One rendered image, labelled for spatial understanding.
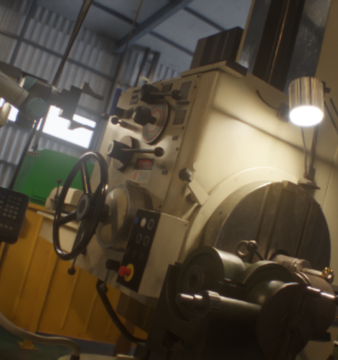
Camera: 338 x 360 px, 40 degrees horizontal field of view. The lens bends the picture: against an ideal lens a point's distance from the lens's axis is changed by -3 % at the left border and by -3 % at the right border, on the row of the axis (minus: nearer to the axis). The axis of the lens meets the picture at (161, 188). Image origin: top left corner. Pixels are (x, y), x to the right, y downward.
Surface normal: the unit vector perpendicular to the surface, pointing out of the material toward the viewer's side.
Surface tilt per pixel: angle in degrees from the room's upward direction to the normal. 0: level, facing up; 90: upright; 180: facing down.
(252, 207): 90
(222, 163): 90
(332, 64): 90
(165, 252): 90
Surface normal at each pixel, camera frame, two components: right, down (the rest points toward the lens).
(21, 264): 0.51, 0.06
